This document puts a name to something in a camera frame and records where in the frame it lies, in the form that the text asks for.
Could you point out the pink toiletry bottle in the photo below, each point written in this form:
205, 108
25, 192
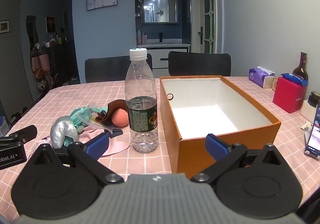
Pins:
144, 38

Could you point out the small beige speaker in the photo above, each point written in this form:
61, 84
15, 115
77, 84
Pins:
275, 85

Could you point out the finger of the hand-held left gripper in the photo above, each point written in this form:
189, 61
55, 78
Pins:
26, 131

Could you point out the pink cloth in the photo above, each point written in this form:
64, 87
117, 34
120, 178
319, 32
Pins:
117, 146

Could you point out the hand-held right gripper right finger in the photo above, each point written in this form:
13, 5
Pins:
217, 147

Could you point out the small photo cards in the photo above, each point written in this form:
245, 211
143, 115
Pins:
306, 127

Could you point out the black chair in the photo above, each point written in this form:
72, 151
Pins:
105, 68
200, 63

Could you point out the dark glass jar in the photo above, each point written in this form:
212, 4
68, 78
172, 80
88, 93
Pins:
313, 98

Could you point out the orange cardboard box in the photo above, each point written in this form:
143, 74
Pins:
190, 153

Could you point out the pink checked tablecloth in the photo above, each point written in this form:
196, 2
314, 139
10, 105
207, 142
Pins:
87, 93

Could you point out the teal patterned sock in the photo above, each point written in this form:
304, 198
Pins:
80, 115

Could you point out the purple tissue pack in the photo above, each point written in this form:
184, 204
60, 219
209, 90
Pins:
258, 76

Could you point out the red box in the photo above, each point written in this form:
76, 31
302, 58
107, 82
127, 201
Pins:
287, 96

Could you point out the smartphone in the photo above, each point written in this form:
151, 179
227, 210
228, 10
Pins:
313, 136

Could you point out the blue packet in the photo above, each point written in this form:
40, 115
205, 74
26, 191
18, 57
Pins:
293, 78

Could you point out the white vanity cabinet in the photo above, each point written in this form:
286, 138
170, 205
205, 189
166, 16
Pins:
162, 56

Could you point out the peach makeup sponge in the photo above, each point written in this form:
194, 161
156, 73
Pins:
120, 118

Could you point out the white glass-pane door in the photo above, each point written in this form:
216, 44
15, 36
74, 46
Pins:
208, 13

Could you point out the black faucet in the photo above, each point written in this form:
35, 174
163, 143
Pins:
160, 36

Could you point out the white toiletry bottle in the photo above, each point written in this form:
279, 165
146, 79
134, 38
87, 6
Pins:
139, 37

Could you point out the pink hanging bag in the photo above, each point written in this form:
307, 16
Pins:
41, 63

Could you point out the small white box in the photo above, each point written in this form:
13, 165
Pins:
305, 110

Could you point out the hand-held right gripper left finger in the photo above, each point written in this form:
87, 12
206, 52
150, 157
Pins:
97, 145

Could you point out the clear plastic water bottle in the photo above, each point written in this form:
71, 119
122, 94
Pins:
141, 118

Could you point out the dark wall picture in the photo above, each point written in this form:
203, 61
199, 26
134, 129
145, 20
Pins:
50, 24

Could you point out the white teal device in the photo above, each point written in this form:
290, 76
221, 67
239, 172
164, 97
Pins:
61, 130

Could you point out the brown leather case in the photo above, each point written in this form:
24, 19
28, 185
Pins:
113, 106

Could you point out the wall mirror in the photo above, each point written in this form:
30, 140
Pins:
160, 4

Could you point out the dark wine bottle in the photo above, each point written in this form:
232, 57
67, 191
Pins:
301, 68

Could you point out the small framed picture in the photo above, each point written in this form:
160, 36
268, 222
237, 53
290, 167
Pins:
4, 26

